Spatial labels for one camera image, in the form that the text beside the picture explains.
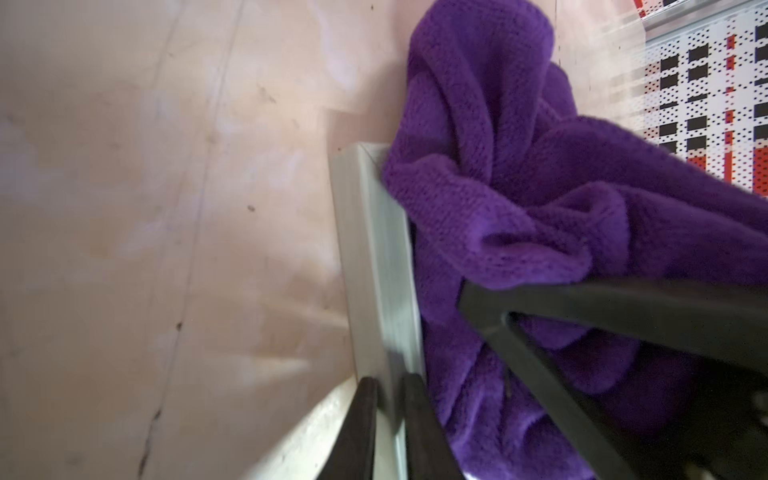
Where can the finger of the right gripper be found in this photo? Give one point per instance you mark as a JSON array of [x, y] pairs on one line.
[[724, 433]]

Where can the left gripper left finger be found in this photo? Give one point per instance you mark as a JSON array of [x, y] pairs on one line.
[[352, 455]]

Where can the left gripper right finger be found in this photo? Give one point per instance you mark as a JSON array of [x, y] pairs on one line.
[[429, 455]]

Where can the green frame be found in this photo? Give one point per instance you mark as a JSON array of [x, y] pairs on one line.
[[383, 313]]

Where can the purple microfiber cloth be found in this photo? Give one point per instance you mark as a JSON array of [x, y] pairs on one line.
[[505, 184]]

